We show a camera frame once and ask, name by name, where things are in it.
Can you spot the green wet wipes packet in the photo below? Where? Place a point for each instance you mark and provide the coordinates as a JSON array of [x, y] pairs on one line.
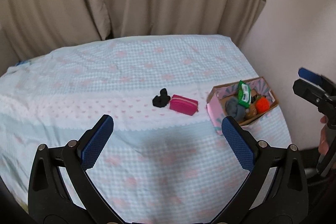
[[244, 94]]

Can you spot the black cloth scrunchie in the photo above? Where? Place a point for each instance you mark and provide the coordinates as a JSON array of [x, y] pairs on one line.
[[160, 100]]

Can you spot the brown plush toy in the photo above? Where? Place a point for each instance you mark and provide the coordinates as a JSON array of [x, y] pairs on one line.
[[251, 112]]

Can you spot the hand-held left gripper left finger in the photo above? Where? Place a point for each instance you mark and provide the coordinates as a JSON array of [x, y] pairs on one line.
[[97, 144]]

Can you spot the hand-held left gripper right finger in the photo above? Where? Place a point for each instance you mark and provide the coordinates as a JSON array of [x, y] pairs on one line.
[[237, 144]]

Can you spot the pink zip pouch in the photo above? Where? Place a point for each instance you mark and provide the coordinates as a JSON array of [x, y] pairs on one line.
[[183, 105]]

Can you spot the person's right hand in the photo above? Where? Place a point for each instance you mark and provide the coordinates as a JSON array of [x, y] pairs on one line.
[[325, 137]]

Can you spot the blue checked heart-print blanket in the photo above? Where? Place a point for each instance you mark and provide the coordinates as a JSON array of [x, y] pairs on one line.
[[131, 69]]

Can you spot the pink patterned cardboard box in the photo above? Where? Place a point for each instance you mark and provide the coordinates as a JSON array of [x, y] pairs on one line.
[[214, 111]]

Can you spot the orange pompom ball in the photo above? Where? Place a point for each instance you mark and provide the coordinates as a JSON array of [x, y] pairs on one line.
[[263, 105]]

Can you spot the grey sock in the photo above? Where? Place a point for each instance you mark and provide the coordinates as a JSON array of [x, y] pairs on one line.
[[233, 108]]

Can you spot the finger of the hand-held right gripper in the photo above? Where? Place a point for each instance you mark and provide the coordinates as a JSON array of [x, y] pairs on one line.
[[311, 75], [307, 91]]

